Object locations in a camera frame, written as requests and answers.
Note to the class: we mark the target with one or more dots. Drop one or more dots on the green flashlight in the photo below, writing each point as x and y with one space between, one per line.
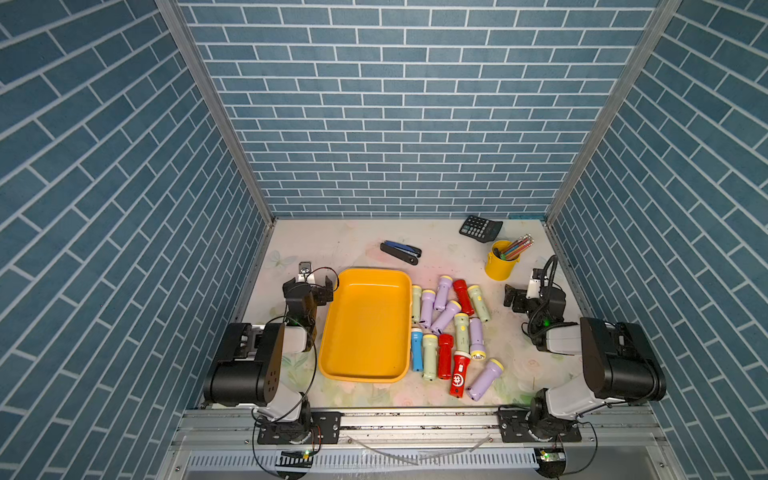
461 336
481 310
430 356
416 303

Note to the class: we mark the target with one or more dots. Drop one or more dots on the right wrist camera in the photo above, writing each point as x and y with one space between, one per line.
538 278

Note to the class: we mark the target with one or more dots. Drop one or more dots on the black and blue stapler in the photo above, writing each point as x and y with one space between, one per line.
406 253

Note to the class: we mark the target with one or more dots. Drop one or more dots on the yellow pen cup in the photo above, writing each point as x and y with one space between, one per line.
498 268

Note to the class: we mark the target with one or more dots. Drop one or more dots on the coloured pens bundle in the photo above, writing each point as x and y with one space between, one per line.
516 248

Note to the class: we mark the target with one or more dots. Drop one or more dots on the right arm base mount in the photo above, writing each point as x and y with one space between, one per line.
518 425

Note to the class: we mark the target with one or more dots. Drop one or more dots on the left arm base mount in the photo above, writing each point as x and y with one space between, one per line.
322 427

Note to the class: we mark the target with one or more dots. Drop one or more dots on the dark red flashlight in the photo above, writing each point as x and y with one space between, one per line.
460 287

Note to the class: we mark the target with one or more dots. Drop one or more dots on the black desk calculator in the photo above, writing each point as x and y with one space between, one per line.
481 229

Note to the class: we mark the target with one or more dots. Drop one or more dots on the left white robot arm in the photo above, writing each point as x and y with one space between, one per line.
246 368

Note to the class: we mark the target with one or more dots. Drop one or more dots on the red flashlight lower plain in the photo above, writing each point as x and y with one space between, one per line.
445 356

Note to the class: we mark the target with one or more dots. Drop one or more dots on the red flashlight white logo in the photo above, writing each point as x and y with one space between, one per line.
461 362

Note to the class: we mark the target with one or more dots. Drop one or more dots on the green flashlight beside tray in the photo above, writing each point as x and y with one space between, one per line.
416 303

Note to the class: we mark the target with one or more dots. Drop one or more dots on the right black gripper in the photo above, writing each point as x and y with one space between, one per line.
521 298

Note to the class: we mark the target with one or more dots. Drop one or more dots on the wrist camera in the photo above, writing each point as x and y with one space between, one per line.
305 272
538 278

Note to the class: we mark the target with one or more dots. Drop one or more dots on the blue flashlight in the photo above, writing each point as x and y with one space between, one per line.
417 364

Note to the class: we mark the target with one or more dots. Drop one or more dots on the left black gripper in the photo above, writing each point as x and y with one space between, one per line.
319 293

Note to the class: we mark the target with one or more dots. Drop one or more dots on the yellow plastic storage tray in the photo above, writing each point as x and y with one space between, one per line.
366 335

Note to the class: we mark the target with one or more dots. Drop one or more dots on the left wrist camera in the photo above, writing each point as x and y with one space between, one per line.
305 272

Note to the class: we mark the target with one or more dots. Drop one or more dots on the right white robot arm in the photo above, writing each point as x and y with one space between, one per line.
619 365

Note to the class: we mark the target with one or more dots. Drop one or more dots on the purple flashlight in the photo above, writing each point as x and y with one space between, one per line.
439 325
477 348
445 283
492 371
427 308

